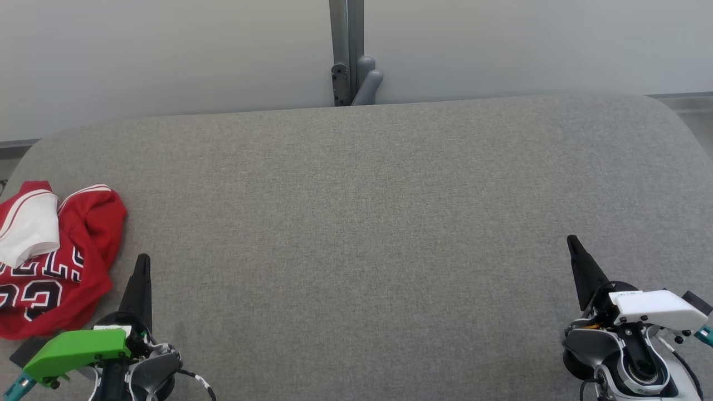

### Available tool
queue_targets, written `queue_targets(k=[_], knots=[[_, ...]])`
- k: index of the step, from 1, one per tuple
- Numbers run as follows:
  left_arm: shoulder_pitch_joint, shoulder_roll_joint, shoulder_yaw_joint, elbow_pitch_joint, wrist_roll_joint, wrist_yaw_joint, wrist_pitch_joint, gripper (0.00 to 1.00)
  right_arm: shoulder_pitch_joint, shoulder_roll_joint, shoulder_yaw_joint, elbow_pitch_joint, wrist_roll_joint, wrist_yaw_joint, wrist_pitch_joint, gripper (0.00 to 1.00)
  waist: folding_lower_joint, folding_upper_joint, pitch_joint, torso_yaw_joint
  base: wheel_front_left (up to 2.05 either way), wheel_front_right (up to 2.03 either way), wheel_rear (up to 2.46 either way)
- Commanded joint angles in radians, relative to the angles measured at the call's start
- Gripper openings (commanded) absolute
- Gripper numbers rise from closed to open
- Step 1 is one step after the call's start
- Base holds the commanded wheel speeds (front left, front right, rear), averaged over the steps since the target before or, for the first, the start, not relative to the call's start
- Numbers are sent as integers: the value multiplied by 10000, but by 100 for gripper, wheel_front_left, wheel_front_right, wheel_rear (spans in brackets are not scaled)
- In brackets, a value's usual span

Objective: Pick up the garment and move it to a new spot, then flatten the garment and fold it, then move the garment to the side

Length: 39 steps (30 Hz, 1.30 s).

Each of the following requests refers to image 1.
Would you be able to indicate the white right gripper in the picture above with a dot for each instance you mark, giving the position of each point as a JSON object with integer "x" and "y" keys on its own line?
{"x": 657, "y": 309}

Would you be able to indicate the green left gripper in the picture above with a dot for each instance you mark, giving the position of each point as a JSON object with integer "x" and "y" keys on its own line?
{"x": 72, "y": 351}

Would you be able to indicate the red basketball jersey shirt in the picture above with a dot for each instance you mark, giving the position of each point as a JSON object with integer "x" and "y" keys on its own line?
{"x": 33, "y": 303}

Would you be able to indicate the grey fabric sofa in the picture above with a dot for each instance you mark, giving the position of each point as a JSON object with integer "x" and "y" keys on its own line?
{"x": 356, "y": 250}

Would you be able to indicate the dark grey hinge plate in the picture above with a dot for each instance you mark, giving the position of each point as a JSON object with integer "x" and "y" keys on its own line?
{"x": 339, "y": 83}

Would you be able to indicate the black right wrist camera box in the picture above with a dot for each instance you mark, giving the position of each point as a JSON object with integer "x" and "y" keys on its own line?
{"x": 699, "y": 303}

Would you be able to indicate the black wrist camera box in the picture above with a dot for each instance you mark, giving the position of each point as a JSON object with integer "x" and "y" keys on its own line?
{"x": 699, "y": 303}
{"x": 25, "y": 352}

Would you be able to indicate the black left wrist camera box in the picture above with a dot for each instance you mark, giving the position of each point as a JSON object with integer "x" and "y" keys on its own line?
{"x": 25, "y": 352}

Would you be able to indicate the grey metal wall post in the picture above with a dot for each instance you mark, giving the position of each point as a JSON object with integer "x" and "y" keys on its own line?
{"x": 346, "y": 33}

